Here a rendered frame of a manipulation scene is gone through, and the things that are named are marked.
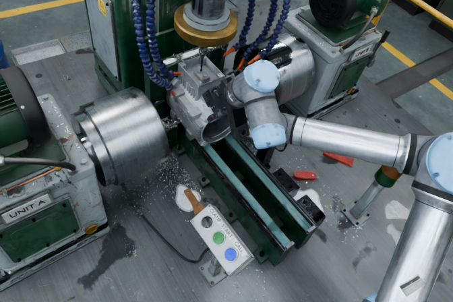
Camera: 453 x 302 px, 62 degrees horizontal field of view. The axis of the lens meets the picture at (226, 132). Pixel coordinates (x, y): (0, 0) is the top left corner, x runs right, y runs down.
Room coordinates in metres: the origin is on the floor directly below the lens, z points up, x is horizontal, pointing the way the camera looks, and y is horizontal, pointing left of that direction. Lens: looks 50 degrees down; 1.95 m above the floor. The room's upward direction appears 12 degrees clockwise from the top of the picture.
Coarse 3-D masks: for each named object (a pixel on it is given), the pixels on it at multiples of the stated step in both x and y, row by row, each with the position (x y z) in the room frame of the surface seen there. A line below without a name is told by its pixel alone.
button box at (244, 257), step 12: (204, 216) 0.45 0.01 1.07; (216, 216) 0.45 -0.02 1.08; (204, 228) 0.43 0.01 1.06; (216, 228) 0.43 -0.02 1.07; (228, 228) 0.43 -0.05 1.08; (204, 240) 0.40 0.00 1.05; (228, 240) 0.40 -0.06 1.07; (240, 240) 0.41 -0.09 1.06; (216, 252) 0.38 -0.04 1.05; (240, 252) 0.38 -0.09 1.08; (228, 264) 0.35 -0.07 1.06; (240, 264) 0.35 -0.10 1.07
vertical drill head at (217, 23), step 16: (192, 0) 0.89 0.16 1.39; (208, 0) 0.87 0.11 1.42; (224, 0) 0.91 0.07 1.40; (176, 16) 0.89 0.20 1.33; (192, 16) 0.87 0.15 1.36; (208, 16) 0.87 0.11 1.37; (224, 16) 0.90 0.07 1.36; (192, 32) 0.83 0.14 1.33; (208, 32) 0.85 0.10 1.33; (224, 32) 0.86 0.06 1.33; (224, 48) 0.90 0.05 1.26
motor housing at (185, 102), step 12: (180, 84) 0.90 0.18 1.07; (168, 96) 0.88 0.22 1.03; (180, 96) 0.86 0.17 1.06; (180, 108) 0.83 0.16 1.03; (192, 108) 0.82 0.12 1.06; (216, 120) 0.89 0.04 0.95; (228, 120) 0.88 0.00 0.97; (192, 132) 0.77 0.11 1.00; (204, 132) 0.83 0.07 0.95; (216, 132) 0.84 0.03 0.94; (228, 132) 0.84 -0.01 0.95
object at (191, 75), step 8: (192, 64) 0.96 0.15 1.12; (200, 64) 0.97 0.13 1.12; (208, 64) 0.96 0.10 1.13; (184, 72) 0.89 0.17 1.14; (192, 72) 0.93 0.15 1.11; (200, 72) 0.91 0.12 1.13; (208, 72) 0.94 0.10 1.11; (216, 72) 0.93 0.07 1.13; (184, 80) 0.89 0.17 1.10; (192, 80) 0.86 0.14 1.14; (200, 80) 0.89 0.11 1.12; (208, 80) 0.90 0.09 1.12; (216, 80) 0.88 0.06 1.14; (184, 88) 0.88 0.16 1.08; (192, 88) 0.86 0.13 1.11; (200, 88) 0.84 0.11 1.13; (208, 88) 0.86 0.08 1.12; (192, 96) 0.85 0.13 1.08; (200, 96) 0.85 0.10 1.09
